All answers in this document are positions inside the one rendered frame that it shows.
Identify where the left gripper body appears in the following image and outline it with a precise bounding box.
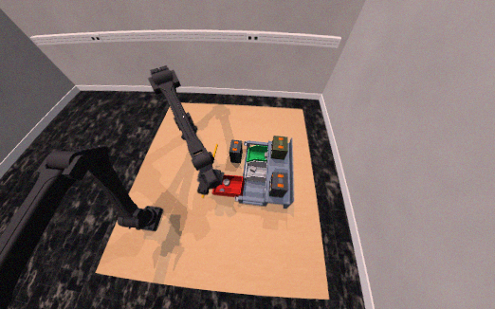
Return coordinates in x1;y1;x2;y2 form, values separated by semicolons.
213;169;224;185

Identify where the red bin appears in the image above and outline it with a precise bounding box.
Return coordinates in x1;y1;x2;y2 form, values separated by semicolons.
212;174;245;197

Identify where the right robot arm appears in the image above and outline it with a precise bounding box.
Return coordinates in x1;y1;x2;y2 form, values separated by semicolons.
0;145;161;309

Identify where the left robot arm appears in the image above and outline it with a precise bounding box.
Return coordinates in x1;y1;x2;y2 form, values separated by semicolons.
148;65;221;195

